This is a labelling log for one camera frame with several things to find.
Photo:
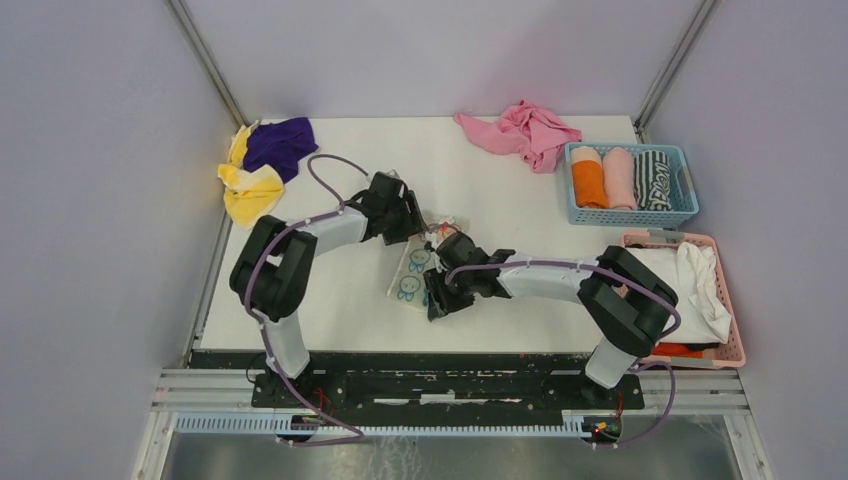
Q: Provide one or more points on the green white striped towel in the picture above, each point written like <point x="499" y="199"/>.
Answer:
<point x="652" y="181"/>

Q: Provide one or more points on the blue slotted cable duct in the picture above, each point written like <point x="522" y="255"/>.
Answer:
<point x="288" y="424"/>

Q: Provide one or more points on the teal patterned towel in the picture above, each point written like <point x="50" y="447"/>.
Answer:
<point x="408" y="286"/>

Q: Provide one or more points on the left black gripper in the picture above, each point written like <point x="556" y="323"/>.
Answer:
<point x="413" y="221"/>

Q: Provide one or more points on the pink crumpled towel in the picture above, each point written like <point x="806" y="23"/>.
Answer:
<point x="533" y="132"/>

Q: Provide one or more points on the blue plastic basket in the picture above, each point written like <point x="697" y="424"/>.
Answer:
<point x="682" y="198"/>

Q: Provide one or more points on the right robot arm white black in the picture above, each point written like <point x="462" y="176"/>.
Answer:
<point x="631" y="305"/>

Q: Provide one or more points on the white cloth in basket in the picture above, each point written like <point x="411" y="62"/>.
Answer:
<point x="690" y="271"/>

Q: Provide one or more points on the orange cloth in basket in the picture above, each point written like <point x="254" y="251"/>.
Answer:
<point x="678" y="350"/>

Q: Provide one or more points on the light pink rolled towel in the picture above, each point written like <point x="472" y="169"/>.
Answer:
<point x="619" y="170"/>

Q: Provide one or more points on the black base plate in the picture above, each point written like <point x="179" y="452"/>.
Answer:
<point x="433" y="390"/>

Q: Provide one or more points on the purple towel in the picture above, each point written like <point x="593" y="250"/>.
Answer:
<point x="281" y="146"/>

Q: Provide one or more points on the orange rolled towel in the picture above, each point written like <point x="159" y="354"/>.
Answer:
<point x="588" y="178"/>

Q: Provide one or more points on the pink plastic basket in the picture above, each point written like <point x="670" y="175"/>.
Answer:
<point x="715" y="356"/>

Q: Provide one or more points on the aluminium frame rails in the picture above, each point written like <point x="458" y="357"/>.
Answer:
<point x="692" y="395"/>

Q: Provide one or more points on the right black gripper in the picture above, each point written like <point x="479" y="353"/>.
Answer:
<point x="439" y="301"/>

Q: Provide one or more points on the yellow towel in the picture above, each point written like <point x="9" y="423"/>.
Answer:
<point x="247" y="195"/>

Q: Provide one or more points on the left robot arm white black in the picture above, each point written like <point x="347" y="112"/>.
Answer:
<point x="272" y="272"/>

